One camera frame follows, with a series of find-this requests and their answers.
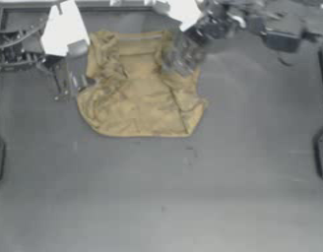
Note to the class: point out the tan camouflage t-shirt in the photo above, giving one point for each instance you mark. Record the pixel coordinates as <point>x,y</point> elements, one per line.
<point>138,108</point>

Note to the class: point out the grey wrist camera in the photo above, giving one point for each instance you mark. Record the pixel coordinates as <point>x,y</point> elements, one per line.
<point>161,8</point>
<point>78,48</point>

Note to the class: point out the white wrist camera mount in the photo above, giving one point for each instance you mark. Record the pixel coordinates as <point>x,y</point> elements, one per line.
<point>183,11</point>
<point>63,26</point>

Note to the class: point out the white frame bracket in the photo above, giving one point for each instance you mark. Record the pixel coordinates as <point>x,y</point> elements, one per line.
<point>115,2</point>
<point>149,2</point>

